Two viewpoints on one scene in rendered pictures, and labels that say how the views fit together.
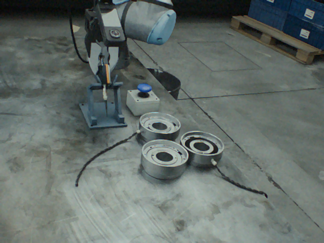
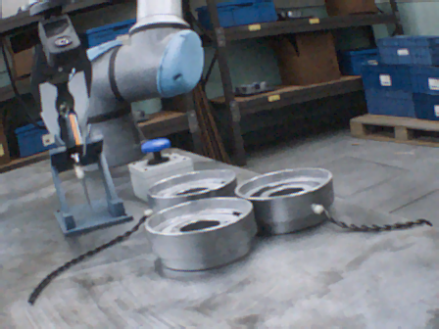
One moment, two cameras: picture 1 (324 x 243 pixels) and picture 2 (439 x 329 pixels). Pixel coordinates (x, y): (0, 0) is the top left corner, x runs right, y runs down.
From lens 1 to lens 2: 38 cm
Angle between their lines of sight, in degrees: 18
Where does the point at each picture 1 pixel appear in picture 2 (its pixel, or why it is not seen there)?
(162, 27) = (175, 54)
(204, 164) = (299, 218)
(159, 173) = (191, 255)
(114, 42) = (61, 52)
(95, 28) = (40, 58)
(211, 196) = (321, 262)
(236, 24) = (358, 129)
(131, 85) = not seen: hidden behind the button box
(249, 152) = not seen: hidden behind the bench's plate
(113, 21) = (62, 30)
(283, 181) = not seen: outside the picture
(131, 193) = (133, 301)
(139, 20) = (135, 61)
